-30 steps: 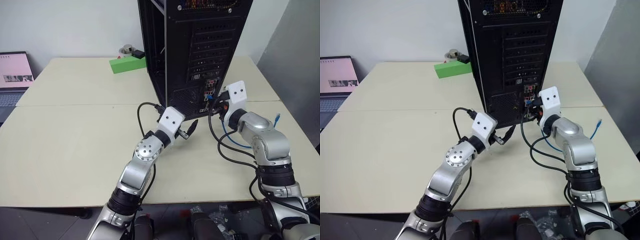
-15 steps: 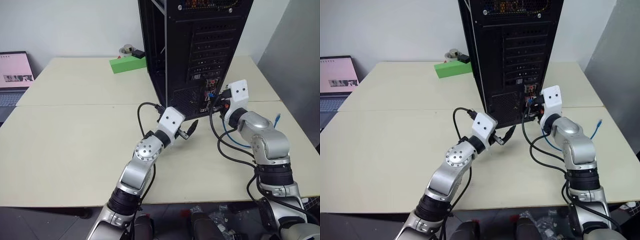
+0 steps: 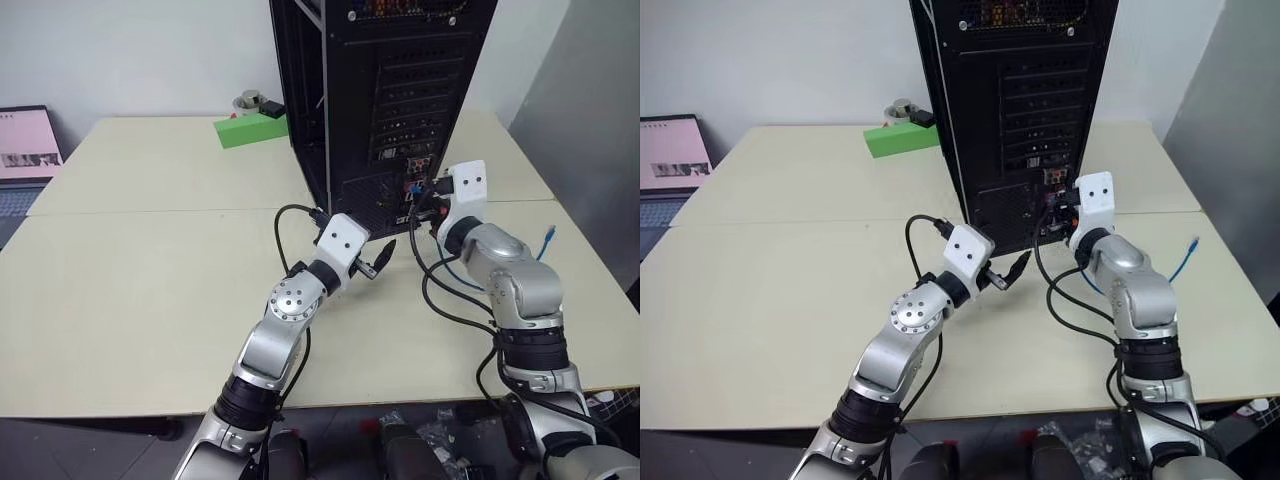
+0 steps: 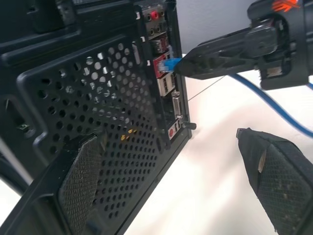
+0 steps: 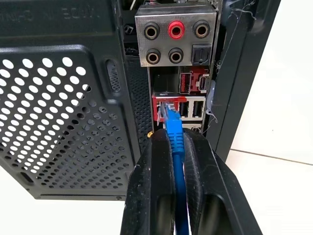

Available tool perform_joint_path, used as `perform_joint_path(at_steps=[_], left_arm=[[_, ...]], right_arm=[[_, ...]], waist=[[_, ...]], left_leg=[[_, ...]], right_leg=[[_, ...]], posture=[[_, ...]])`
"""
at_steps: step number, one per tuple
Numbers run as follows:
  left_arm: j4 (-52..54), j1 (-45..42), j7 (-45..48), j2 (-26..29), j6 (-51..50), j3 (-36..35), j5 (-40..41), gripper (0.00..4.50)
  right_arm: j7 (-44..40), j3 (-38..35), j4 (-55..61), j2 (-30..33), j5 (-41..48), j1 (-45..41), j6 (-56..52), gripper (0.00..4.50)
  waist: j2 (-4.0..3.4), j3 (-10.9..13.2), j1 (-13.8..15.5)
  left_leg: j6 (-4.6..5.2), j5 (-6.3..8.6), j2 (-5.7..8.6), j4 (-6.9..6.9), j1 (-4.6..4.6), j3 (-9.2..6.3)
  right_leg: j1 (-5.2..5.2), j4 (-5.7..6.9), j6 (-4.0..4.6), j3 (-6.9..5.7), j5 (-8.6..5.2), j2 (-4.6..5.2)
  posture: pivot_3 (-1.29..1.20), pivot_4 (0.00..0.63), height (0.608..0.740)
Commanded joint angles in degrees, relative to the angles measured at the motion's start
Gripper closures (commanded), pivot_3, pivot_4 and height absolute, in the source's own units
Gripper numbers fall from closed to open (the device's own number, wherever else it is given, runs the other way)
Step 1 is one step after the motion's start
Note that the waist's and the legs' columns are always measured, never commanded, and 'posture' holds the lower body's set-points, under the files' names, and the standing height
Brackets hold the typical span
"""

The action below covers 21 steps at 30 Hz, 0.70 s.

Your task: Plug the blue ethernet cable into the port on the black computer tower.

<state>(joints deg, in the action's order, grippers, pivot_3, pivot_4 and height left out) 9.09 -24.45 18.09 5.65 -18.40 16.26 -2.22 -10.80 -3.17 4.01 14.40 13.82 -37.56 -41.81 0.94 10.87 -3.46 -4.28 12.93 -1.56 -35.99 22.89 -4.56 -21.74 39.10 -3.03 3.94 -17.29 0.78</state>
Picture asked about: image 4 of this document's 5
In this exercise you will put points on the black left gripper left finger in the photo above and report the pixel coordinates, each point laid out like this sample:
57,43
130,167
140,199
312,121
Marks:
82,181

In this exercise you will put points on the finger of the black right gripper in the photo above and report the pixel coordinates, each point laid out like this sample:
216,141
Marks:
212,66

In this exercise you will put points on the black computer tower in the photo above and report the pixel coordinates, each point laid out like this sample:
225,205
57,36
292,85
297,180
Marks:
127,102

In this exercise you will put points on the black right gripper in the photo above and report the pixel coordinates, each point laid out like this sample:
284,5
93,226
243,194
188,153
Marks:
296,49

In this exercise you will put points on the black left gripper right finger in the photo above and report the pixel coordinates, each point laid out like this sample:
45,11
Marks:
281,186

